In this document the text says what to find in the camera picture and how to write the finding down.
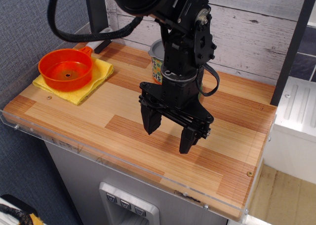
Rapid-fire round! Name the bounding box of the dark grey left post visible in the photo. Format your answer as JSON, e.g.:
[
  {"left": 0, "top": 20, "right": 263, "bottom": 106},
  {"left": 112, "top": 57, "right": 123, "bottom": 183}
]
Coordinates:
[{"left": 83, "top": 0, "right": 112, "bottom": 54}]

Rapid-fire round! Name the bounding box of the colourful dotted tin can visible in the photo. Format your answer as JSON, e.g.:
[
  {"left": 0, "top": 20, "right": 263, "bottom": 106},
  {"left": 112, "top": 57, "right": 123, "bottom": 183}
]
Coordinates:
[{"left": 148, "top": 39, "right": 204, "bottom": 96}]

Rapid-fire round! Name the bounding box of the dark grey right post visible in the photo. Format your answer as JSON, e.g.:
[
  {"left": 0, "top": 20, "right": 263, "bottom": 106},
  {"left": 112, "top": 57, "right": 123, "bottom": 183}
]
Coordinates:
[{"left": 270, "top": 0, "right": 315, "bottom": 107}]

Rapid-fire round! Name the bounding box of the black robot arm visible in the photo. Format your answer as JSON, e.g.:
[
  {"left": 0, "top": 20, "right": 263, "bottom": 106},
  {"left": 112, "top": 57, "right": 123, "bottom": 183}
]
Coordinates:
[{"left": 115, "top": 0, "right": 219, "bottom": 154}]

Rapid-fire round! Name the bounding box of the dark grey post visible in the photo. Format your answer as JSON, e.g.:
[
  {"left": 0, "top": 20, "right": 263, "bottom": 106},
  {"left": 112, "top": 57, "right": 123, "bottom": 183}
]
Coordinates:
[
  {"left": 83, "top": 0, "right": 112, "bottom": 54},
  {"left": 270, "top": 0, "right": 315, "bottom": 107}
]

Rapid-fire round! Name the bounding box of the black braided cable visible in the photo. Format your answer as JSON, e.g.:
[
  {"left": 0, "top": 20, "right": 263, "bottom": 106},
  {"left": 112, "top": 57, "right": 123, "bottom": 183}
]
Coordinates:
[{"left": 46, "top": 0, "right": 144, "bottom": 43}]

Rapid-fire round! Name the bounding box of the white ribbed sink unit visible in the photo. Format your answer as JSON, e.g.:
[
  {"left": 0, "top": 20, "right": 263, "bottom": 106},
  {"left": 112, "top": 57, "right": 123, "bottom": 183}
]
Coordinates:
[{"left": 263, "top": 77, "right": 316, "bottom": 183}]

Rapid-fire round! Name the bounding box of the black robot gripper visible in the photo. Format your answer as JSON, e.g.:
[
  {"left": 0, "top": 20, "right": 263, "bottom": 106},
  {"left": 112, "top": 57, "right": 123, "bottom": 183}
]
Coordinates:
[{"left": 139, "top": 70, "right": 214, "bottom": 154}]

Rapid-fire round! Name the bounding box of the grey toy fridge cabinet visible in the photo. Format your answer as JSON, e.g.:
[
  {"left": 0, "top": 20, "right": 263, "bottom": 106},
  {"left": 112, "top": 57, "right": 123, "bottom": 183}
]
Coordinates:
[{"left": 46, "top": 143, "right": 228, "bottom": 225}]

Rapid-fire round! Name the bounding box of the yellow folded cloth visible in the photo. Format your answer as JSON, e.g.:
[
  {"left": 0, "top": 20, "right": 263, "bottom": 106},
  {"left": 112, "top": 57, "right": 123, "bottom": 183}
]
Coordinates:
[{"left": 32, "top": 58, "right": 114, "bottom": 106}]

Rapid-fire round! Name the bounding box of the silver dispenser button panel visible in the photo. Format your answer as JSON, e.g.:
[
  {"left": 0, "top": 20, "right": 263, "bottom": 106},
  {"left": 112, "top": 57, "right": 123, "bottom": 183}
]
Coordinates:
[{"left": 99, "top": 182, "right": 160, "bottom": 225}]

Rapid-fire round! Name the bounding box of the orange measuring cup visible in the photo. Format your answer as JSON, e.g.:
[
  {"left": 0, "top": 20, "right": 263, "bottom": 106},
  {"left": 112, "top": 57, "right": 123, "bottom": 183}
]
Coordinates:
[{"left": 38, "top": 41, "right": 102, "bottom": 92}]

